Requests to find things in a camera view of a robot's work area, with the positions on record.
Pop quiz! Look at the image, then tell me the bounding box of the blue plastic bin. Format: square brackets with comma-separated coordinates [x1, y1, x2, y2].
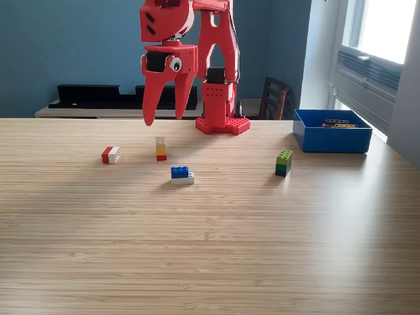
[293, 109, 374, 154]

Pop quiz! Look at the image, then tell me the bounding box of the yellow toy digger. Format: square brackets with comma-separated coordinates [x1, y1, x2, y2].
[322, 118, 360, 129]

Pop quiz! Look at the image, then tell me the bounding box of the tan orange red brick stack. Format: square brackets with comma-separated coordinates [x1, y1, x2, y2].
[155, 136, 167, 161]

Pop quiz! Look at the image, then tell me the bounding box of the red white brick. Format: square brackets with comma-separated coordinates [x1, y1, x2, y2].
[101, 146, 121, 165]

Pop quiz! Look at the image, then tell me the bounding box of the blue white brick stack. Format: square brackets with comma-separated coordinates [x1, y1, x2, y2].
[170, 166, 195, 185]

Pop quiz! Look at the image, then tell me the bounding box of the dark wooden chair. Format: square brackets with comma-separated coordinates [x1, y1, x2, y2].
[258, 77, 293, 121]

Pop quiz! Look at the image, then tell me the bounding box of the green brick stack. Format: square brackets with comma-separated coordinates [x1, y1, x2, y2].
[274, 149, 294, 178]

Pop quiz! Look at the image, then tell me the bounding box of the grey window heater unit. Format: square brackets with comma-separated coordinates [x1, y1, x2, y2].
[333, 45, 403, 135]

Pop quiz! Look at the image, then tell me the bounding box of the bright window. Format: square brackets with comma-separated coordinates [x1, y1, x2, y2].
[341, 0, 419, 65]

